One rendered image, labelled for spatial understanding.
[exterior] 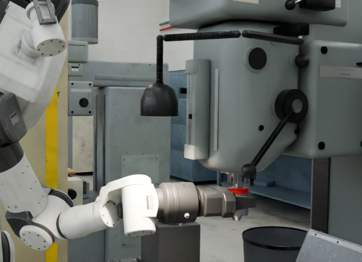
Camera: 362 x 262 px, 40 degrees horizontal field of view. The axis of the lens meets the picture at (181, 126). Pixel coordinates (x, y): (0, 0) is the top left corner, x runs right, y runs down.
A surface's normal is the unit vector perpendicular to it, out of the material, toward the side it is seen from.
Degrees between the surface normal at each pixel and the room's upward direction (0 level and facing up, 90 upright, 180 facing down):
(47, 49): 148
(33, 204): 106
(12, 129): 75
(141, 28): 90
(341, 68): 90
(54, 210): 51
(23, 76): 58
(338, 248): 63
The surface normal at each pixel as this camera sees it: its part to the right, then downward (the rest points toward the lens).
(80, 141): 0.48, 0.05
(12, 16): 0.56, -0.48
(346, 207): -0.88, 0.01
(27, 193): 0.68, 0.29
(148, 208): 0.29, -0.39
